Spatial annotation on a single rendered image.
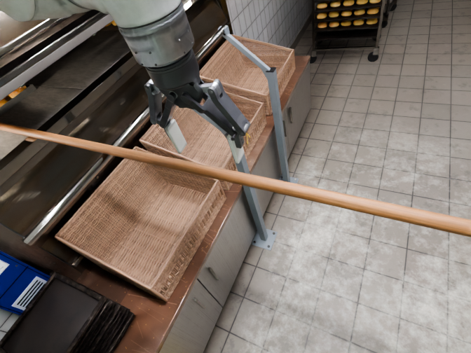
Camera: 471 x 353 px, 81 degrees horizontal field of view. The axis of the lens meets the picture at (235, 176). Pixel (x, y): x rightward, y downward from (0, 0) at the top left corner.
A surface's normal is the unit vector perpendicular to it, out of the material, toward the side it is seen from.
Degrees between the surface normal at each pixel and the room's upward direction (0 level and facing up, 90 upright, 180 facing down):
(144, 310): 0
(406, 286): 0
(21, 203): 70
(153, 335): 0
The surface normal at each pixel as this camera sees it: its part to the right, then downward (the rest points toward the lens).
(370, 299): -0.22, -0.64
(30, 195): 0.76, -0.04
